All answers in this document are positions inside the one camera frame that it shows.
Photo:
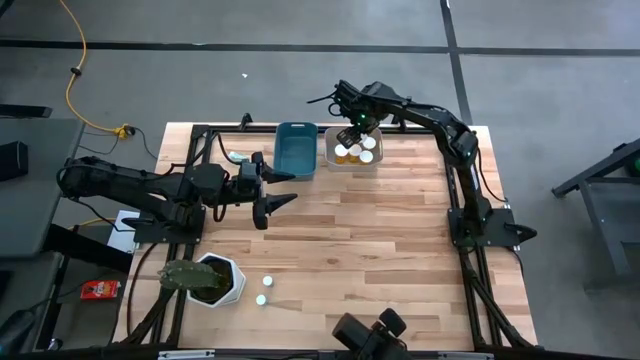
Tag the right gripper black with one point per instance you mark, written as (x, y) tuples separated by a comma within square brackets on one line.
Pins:
[(362, 107)]

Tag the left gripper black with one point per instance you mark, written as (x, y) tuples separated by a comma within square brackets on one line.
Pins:
[(260, 215)]

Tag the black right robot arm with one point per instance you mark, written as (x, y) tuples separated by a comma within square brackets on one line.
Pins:
[(430, 115)]

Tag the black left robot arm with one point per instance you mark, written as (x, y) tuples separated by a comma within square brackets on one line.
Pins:
[(125, 182)]

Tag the white plastic bin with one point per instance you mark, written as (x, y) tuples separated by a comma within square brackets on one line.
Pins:
[(350, 168)]

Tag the teal plastic bin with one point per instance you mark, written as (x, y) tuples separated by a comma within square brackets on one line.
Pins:
[(295, 150)]

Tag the blue medicine bottle red pills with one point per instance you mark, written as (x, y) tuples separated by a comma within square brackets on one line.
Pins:
[(267, 281)]

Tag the white hexagonal plant pot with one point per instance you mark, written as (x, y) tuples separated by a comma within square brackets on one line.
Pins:
[(235, 280)]

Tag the small white ball lower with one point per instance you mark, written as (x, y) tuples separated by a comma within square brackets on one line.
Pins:
[(261, 300)]

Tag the black boxy device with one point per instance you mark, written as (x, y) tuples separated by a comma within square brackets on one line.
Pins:
[(370, 340)]

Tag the black floor beam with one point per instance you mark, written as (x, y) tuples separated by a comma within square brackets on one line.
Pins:
[(85, 247)]

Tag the red packet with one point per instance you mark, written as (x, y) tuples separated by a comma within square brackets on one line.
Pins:
[(100, 290)]

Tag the grey side table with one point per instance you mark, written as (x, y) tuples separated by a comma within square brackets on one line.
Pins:
[(30, 215)]

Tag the black flat bar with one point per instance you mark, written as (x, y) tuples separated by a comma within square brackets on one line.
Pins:
[(25, 111)]

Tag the black box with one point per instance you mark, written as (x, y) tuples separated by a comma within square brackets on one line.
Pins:
[(12, 160)]

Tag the green round object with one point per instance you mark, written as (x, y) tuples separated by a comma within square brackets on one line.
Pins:
[(636, 166)]

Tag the dark grey bag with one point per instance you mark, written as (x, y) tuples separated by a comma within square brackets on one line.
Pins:
[(15, 330)]

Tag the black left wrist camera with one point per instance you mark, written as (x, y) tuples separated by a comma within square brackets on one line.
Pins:
[(248, 173)]

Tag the black frame bracket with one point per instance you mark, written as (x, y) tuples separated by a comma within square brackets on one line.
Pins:
[(398, 120), (245, 121)]

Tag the black aluminium table frame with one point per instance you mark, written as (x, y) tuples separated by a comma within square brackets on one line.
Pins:
[(250, 130)]

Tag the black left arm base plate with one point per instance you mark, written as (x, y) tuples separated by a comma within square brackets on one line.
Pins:
[(170, 235)]

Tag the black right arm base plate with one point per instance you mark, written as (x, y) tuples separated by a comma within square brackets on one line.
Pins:
[(505, 236)]

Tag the silver metal bracket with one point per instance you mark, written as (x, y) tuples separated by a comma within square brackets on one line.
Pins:
[(465, 356), (185, 354)]

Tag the dark grey metal table frame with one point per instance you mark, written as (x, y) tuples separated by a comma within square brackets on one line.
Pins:
[(602, 220)]

